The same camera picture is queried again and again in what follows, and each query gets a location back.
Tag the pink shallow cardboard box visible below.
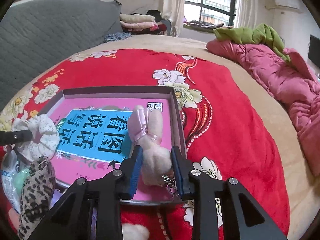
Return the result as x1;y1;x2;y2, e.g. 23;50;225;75
37;86;188;206

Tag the stack of folded clothes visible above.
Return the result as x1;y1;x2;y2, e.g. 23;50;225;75
119;9;171;35

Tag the white plush ball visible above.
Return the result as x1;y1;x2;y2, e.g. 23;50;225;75
121;223;150;240

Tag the leopard print scrunchie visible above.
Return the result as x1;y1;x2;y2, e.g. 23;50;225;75
17;155;56;239

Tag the white curtain left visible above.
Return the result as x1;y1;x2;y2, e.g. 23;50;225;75
162;0;184;37

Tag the white curtain right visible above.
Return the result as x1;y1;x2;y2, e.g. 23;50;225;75
234;0;259;28

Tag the green jacket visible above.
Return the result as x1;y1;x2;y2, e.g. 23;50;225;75
213;23;291;62

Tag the pink quilted duvet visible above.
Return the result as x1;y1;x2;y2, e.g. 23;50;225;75
206;39;319;176

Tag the white dotted scrunchie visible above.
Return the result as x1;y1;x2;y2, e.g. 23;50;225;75
12;114;60;162

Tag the window with dark frame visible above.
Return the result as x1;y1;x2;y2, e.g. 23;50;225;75
184;0;237;26

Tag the green sponge plastic pack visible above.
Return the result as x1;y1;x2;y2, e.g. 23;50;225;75
1;150;30;213

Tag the black television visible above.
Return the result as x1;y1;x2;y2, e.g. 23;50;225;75
308;35;320;68

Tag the beige bed sheet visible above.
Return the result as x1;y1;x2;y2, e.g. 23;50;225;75
1;35;319;239

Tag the pink plush bunny keychain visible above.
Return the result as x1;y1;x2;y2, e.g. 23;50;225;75
127;105;172;186

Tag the white air conditioner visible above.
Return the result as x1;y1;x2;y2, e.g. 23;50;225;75
274;0;300;10

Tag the dark blanket on windowsill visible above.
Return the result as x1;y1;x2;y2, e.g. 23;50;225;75
187;20;224;29

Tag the white curtain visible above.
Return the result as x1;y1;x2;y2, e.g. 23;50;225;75
162;0;184;37
234;0;259;28

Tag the grey quilted sofa back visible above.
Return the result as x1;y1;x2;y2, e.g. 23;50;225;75
1;0;122;108

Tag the blue patterned cloth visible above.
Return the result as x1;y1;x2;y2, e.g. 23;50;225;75
104;33;131;43

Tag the red floral blanket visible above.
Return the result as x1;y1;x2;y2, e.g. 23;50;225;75
1;49;290;233

